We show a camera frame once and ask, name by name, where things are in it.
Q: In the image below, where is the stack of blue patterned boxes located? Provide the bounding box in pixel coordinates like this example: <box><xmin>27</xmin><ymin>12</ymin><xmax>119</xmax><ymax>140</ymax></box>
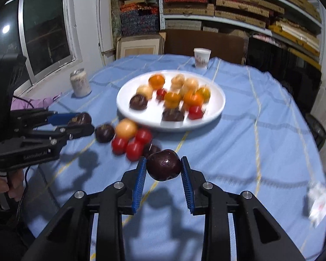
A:
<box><xmin>120</xmin><ymin>3</ymin><xmax>161</xmax><ymax>37</ymax></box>

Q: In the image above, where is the striped pepino melon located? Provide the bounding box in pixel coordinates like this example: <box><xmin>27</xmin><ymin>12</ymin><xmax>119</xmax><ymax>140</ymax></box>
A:
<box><xmin>183</xmin><ymin>77</ymin><xmax>200</xmax><ymax>94</ymax></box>

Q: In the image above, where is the white oval plate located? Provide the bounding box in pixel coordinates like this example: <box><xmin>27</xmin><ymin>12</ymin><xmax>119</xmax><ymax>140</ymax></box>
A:
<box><xmin>116</xmin><ymin>70</ymin><xmax>226</xmax><ymax>133</ymax></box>

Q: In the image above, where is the large dark brown water chestnut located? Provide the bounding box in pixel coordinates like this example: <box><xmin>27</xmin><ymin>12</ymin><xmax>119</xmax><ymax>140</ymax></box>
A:
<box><xmin>161</xmin><ymin>108</ymin><xmax>185</xmax><ymax>122</ymax></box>

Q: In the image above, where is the window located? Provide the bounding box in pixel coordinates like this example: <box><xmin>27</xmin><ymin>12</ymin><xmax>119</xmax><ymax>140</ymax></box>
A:
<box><xmin>0</xmin><ymin>0</ymin><xmax>79</xmax><ymax>98</ymax></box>

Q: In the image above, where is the open cardboard box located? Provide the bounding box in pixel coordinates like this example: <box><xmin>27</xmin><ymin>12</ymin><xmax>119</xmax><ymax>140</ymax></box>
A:
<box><xmin>115</xmin><ymin>31</ymin><xmax>166</xmax><ymax>60</ymax></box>

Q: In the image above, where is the pale orange tomato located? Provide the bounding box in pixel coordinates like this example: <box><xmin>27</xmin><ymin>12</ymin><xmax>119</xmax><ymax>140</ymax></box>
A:
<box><xmin>171</xmin><ymin>74</ymin><xmax>186</xmax><ymax>89</ymax></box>

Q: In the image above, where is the white paper cup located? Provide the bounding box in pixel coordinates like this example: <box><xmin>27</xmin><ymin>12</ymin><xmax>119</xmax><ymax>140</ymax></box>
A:
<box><xmin>193</xmin><ymin>48</ymin><xmax>212</xmax><ymax>69</ymax></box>

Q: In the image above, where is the yellow-orange tomato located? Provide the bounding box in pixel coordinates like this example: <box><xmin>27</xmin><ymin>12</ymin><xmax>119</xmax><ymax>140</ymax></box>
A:
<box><xmin>197</xmin><ymin>87</ymin><xmax>211</xmax><ymax>101</ymax></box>

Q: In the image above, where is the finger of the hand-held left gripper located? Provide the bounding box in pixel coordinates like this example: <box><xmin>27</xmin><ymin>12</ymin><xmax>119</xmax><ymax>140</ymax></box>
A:
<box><xmin>18</xmin><ymin>124</ymin><xmax>95</xmax><ymax>149</ymax></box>
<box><xmin>11</xmin><ymin>108</ymin><xmax>81</xmax><ymax>132</ymax></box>

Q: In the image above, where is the brown cardboard sheet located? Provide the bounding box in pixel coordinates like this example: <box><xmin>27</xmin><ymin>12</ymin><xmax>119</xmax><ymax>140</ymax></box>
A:
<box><xmin>163</xmin><ymin>29</ymin><xmax>248</xmax><ymax>66</ymax></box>

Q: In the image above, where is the yellow tomato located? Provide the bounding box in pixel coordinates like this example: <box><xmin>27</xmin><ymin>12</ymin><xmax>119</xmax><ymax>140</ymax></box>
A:
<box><xmin>115</xmin><ymin>119</ymin><xmax>138</xmax><ymax>139</ymax></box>
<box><xmin>136</xmin><ymin>85</ymin><xmax>154</xmax><ymax>100</ymax></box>

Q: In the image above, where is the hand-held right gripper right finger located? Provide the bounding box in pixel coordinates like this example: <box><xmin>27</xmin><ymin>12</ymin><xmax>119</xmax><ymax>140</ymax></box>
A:
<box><xmin>181</xmin><ymin>156</ymin><xmax>306</xmax><ymax>261</ymax></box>

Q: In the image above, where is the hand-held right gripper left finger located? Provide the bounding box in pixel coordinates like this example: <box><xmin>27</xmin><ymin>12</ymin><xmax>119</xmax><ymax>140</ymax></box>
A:
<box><xmin>22</xmin><ymin>156</ymin><xmax>148</xmax><ymax>261</ymax></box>

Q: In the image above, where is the black cable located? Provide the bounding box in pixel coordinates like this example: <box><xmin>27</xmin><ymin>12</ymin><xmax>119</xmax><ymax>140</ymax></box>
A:
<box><xmin>12</xmin><ymin>95</ymin><xmax>44</xmax><ymax>112</ymax></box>

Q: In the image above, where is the person's left hand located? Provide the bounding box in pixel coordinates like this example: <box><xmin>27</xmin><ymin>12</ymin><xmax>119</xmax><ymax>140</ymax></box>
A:
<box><xmin>0</xmin><ymin>167</ymin><xmax>25</xmax><ymax>202</ymax></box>

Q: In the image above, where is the crumpled white tissue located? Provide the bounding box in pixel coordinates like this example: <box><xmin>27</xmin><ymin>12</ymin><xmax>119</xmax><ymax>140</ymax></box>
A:
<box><xmin>306</xmin><ymin>182</ymin><xmax>326</xmax><ymax>227</ymax></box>

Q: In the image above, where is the metal shelf rack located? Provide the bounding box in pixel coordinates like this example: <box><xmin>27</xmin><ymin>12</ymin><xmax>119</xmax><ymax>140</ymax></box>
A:
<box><xmin>158</xmin><ymin>0</ymin><xmax>325</xmax><ymax>68</ymax></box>

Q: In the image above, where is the black board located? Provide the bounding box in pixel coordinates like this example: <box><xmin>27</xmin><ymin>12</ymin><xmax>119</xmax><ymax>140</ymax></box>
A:
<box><xmin>246</xmin><ymin>36</ymin><xmax>322</xmax><ymax>115</ymax></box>

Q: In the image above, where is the red tomato with stem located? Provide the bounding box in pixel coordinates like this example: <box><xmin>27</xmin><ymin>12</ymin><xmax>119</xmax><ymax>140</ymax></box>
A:
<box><xmin>187</xmin><ymin>105</ymin><xmax>204</xmax><ymax>120</ymax></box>

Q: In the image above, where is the large orange mandarin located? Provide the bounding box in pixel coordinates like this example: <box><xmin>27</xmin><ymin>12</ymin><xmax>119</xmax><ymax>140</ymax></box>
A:
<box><xmin>183</xmin><ymin>91</ymin><xmax>204</xmax><ymax>109</ymax></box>

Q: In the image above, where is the stack of woven flat boxes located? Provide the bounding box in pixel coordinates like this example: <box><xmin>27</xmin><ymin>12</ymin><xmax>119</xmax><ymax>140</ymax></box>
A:
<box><xmin>163</xmin><ymin>0</ymin><xmax>286</xmax><ymax>29</ymax></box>

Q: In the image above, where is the blue checked tablecloth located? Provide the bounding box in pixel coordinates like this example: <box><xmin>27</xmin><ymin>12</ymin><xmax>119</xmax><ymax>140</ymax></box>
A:
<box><xmin>23</xmin><ymin>54</ymin><xmax>326</xmax><ymax>261</ymax></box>

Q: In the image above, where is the stack of yellow flat boxes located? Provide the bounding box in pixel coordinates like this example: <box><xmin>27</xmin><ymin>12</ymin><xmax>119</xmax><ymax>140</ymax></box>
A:
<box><xmin>269</xmin><ymin>19</ymin><xmax>321</xmax><ymax>60</ymax></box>

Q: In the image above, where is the white drink can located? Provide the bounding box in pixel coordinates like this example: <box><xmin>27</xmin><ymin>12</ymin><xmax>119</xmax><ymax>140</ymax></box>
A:
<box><xmin>70</xmin><ymin>69</ymin><xmax>92</xmax><ymax>98</ymax></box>

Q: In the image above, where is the small orange mandarin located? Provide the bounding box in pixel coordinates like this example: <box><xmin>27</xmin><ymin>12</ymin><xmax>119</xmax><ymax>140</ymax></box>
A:
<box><xmin>148</xmin><ymin>75</ymin><xmax>166</xmax><ymax>90</ymax></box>

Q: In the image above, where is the lilac cloth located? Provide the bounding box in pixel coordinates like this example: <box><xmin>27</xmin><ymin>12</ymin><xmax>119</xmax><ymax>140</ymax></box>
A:
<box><xmin>11</xmin><ymin>94</ymin><xmax>63</xmax><ymax>112</ymax></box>

